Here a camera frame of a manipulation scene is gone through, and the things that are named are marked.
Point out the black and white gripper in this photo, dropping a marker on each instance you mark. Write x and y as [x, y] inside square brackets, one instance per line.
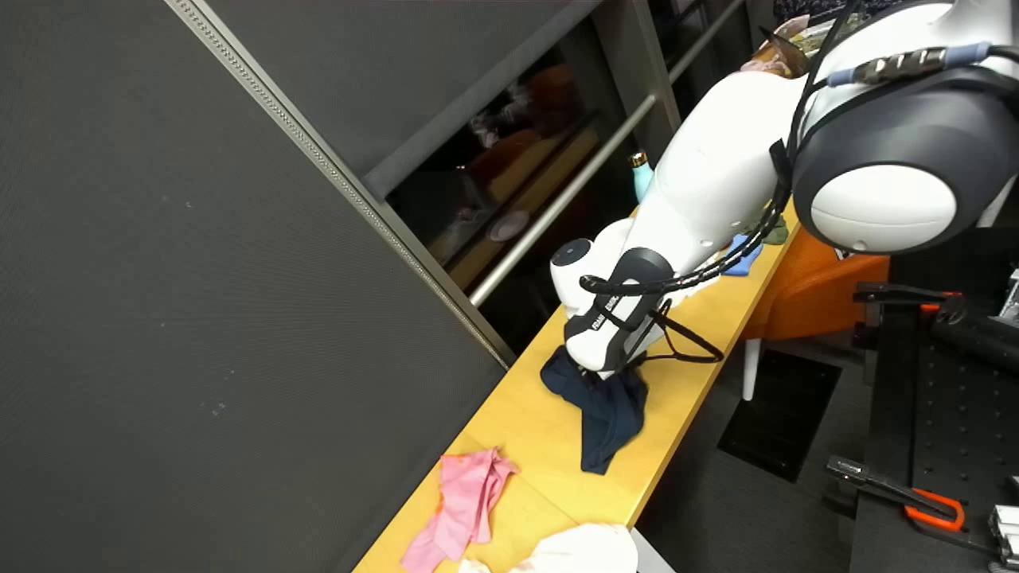
[608, 347]

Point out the navy blue cloth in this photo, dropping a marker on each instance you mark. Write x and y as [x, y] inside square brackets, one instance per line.
[608, 410]

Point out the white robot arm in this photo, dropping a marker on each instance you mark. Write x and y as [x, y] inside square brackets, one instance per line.
[899, 138]

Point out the light blue cloth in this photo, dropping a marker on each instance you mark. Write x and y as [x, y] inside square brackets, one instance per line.
[747, 261]

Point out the pink cloth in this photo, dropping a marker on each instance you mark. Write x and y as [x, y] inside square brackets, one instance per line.
[470, 488]

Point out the large white cloth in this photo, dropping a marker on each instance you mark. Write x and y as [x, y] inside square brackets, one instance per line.
[583, 550]

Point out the green leaf-shaped cloth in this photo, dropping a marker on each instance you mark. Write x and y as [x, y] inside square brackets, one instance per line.
[777, 232]

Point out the light blue water bottle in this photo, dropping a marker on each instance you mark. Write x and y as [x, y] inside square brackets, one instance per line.
[642, 173]

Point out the black floor vent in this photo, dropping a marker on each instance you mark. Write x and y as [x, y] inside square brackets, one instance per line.
[777, 423]

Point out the orange chair with checkerboard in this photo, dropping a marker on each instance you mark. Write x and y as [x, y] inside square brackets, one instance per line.
[814, 290]

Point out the silver window railing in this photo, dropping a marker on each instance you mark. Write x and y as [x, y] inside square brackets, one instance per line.
[645, 84]

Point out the black perforated breadboard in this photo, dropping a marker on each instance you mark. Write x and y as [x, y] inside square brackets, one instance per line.
[948, 420]

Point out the orange-handled black clamp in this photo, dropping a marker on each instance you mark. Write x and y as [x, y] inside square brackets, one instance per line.
[921, 508]

